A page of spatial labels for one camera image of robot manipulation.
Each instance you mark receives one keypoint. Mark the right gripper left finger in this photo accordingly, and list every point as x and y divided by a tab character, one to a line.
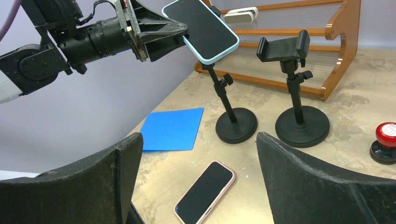
97	189

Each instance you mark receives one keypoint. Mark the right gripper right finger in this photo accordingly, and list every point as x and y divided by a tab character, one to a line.
303	189

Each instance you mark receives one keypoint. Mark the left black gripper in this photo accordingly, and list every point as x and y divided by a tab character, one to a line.
149	34

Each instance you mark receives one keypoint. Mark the blue case phone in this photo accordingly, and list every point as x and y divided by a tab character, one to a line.
201	29

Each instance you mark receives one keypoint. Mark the black round-base phone stand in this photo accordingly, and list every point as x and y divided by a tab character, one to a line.
299	126

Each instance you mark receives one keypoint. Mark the pink case phone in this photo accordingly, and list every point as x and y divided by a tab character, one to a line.
203	195

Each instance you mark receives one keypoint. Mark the black tall phone stand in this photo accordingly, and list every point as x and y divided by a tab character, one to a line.
235	125

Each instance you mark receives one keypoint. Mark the red capped small bottle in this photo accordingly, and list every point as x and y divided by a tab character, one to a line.
383	150

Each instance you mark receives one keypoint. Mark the blue flat sheet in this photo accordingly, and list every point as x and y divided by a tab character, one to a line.
171	130

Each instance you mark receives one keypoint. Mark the white clip object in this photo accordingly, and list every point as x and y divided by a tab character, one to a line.
241	15

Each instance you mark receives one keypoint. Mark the wooden shelf rack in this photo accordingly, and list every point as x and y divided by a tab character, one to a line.
333	28

